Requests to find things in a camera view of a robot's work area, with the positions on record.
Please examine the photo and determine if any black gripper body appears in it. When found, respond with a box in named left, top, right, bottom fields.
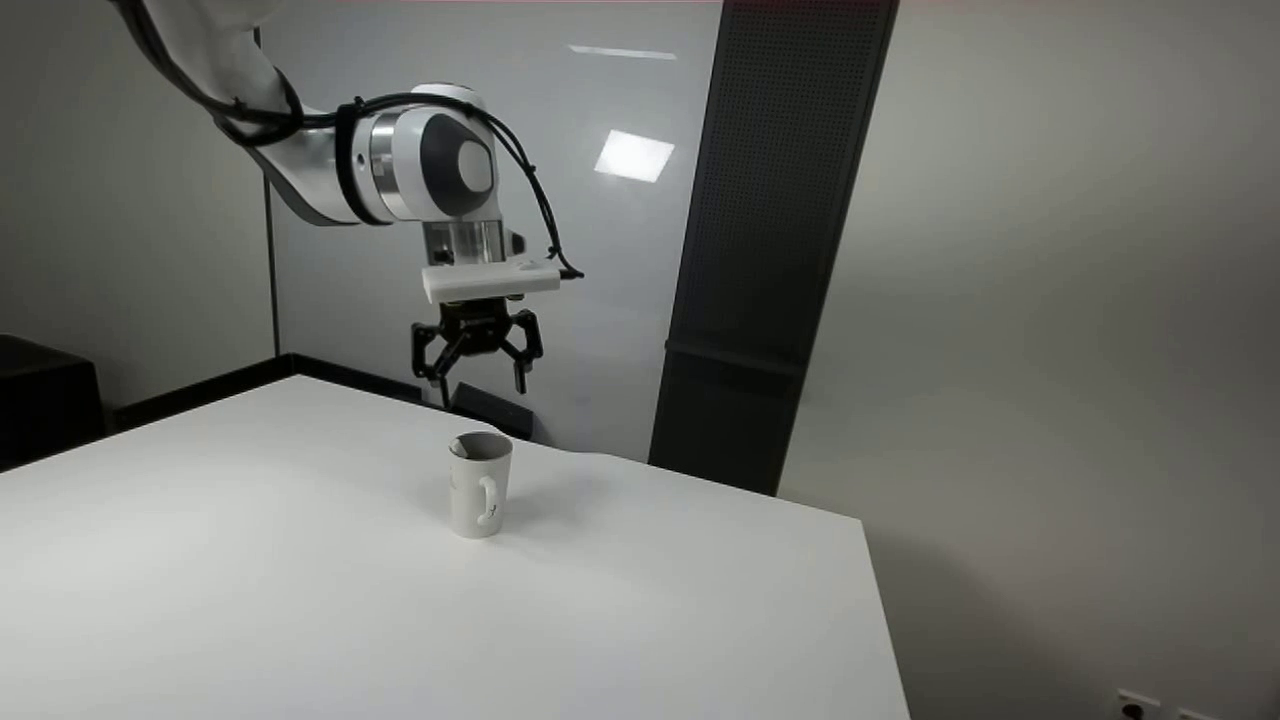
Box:
left=435, top=295, right=521, bottom=351

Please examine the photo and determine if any white ceramic mug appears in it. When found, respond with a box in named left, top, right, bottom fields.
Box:
left=445, top=430, right=515, bottom=544

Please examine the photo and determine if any black vertical pillar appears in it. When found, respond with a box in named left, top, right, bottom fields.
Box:
left=649, top=0, right=906, bottom=502

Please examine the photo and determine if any black low cabinet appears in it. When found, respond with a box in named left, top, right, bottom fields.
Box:
left=0, top=331, right=111, bottom=476

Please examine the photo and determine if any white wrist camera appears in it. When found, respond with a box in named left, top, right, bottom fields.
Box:
left=420, top=258, right=566, bottom=309

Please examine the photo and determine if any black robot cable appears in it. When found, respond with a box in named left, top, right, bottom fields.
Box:
left=111, top=0, right=588, bottom=284

